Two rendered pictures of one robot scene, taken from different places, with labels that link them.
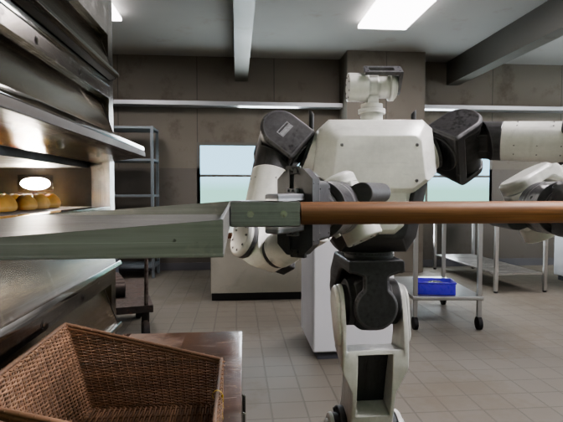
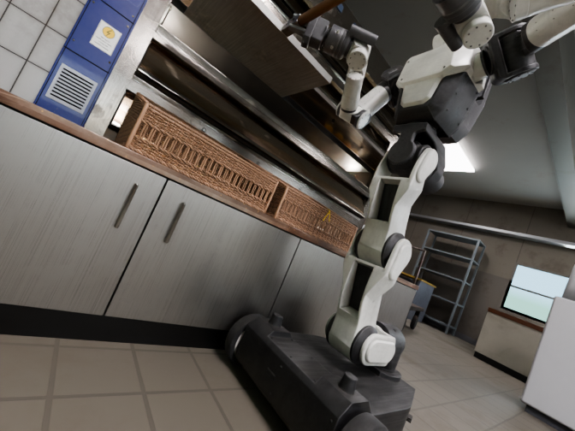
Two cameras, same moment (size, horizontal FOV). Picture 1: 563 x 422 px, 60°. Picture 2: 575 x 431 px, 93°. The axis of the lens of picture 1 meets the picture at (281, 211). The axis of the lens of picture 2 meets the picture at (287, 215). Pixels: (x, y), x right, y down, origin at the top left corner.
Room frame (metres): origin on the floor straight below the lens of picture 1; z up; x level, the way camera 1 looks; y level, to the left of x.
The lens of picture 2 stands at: (0.35, -0.86, 0.52)
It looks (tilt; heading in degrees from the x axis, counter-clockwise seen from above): 5 degrees up; 57
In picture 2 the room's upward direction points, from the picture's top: 23 degrees clockwise
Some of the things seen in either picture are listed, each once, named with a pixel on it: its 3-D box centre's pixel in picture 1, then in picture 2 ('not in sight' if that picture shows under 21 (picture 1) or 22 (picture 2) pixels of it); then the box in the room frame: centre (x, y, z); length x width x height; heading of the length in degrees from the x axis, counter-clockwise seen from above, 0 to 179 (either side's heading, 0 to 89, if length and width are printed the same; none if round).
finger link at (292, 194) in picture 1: (283, 194); not in sight; (0.64, 0.00, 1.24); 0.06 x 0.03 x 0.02; 150
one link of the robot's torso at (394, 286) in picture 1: (367, 301); (409, 161); (1.18, -0.21, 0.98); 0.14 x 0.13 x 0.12; 95
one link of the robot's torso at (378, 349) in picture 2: not in sight; (358, 338); (1.30, -0.20, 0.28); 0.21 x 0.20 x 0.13; 5
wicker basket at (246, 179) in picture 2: not in sight; (199, 151); (0.59, 0.34, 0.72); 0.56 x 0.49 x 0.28; 6
